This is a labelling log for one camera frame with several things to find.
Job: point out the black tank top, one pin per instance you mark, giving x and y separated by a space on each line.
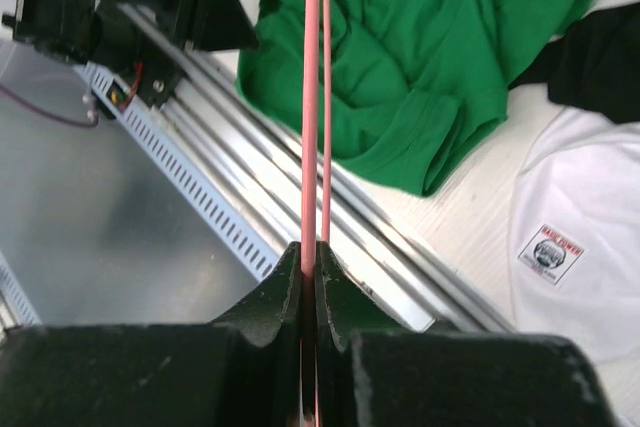
594 66

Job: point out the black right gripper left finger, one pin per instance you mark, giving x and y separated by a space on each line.
240 369

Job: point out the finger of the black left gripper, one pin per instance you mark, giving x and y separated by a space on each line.
217 25

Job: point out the white navy-trimmed tank top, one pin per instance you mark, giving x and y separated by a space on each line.
573 242

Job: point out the aluminium mounting rail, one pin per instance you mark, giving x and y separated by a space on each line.
236 147

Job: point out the pink hanger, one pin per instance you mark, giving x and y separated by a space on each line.
316 35

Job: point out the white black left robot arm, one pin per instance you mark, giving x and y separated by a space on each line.
79 32

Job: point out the perforated grey cable duct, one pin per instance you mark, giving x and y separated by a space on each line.
201 189

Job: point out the green tank top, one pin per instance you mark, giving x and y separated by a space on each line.
418 84

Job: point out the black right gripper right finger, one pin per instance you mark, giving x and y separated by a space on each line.
374 372

